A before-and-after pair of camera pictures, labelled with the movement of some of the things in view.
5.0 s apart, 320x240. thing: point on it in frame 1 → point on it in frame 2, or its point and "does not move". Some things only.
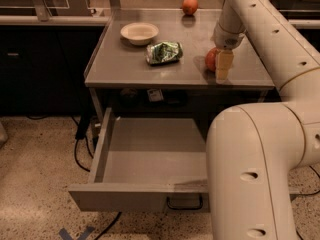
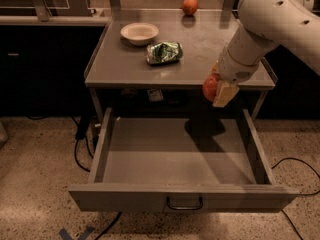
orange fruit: [190, 5] does not move
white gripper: [227, 39] → [235, 69]
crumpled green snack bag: [163, 52] does not move
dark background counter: [43, 64] does not move
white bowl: [139, 33] does not move
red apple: [211, 59] → [209, 86]
